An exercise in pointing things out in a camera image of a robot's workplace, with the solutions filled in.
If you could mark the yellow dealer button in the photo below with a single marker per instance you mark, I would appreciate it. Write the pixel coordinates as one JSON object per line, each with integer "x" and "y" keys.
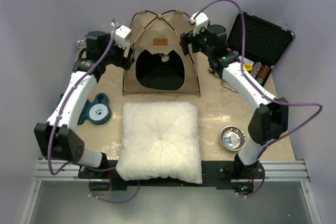
{"x": 248, "y": 66}

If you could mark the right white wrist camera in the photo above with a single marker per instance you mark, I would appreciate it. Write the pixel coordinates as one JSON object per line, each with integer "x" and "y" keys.
{"x": 200, "y": 22}

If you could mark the tan black pet tent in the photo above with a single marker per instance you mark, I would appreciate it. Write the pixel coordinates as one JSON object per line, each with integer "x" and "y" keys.
{"x": 160, "y": 64}

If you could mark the black poker chip case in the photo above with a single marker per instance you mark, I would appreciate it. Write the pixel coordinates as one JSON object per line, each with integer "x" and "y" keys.
{"x": 265, "y": 43}

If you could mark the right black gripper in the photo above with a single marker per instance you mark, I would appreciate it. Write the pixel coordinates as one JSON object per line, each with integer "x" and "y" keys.
{"x": 192, "y": 39}

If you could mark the white pompom toy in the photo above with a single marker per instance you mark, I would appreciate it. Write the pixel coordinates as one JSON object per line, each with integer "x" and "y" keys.
{"x": 164, "y": 57}

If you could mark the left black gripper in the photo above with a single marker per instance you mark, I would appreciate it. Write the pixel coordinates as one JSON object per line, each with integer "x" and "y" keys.
{"x": 124, "y": 62}

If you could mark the teal pet bowl holder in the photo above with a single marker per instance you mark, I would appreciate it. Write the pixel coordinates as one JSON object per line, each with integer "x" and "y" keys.
{"x": 97, "y": 111}

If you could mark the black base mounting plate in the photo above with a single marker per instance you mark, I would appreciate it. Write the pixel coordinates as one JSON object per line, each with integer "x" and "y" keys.
{"x": 217, "y": 174}

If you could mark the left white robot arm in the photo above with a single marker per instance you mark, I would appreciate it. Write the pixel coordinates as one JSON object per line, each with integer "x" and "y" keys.
{"x": 57, "y": 138}

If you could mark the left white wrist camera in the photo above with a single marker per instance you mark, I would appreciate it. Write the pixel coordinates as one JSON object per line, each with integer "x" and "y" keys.
{"x": 121, "y": 36}

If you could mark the steel pet bowl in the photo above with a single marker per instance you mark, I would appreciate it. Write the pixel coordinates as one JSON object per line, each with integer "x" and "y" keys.
{"x": 232, "y": 138}

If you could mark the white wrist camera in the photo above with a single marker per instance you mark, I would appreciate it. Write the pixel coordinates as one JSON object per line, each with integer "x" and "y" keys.
{"x": 121, "y": 36}
{"x": 200, "y": 22}

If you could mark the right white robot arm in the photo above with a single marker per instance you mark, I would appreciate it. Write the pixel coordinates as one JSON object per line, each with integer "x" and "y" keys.
{"x": 270, "y": 117}

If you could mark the white pillow cushion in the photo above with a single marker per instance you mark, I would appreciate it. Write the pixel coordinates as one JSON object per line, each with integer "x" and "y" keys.
{"x": 160, "y": 140}

